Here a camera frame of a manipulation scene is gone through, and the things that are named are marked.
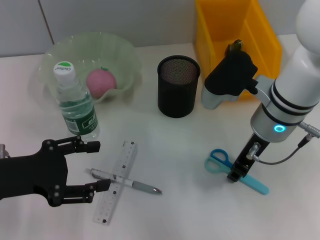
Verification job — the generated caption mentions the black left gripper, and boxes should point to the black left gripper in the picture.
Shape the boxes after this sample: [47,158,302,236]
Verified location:
[0,135,112,208]

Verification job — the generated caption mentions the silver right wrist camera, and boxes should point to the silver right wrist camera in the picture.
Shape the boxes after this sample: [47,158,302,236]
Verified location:
[201,51,259,110]

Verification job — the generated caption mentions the pink toy peach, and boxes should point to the pink toy peach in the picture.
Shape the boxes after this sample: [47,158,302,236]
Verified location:
[86,66,118,99]

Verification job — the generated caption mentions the translucent green fruit bowl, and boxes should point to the translucent green fruit bowl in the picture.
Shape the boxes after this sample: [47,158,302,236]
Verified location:
[39,31,143,111]

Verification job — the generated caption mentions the blue teal scissors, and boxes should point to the blue teal scissors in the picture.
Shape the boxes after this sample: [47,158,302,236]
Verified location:
[204,148,271,196]

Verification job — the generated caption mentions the clear green-label water bottle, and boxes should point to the clear green-label water bottle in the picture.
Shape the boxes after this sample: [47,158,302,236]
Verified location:
[53,61,100,141]

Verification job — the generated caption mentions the yellow plastic bin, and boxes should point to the yellow plastic bin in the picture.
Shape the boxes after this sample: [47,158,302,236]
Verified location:
[194,0,283,101]

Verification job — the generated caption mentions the green plastic wrapper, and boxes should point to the green plastic wrapper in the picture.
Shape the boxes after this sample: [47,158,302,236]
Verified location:
[225,38,245,52]

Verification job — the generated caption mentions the white grey ballpoint pen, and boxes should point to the white grey ballpoint pen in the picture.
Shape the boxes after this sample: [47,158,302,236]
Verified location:
[86,167,164,195]

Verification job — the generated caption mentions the black mesh pen holder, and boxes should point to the black mesh pen holder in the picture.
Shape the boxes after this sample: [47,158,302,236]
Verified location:
[156,55,202,118]

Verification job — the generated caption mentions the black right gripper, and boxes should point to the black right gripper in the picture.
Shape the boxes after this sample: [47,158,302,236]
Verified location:
[226,132,272,183]

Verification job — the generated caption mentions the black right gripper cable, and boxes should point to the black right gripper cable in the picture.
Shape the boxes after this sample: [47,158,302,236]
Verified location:
[252,133,315,165]

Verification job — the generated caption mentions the clear plastic ruler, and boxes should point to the clear plastic ruler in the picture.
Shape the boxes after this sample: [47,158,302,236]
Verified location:
[92,139,139,225]

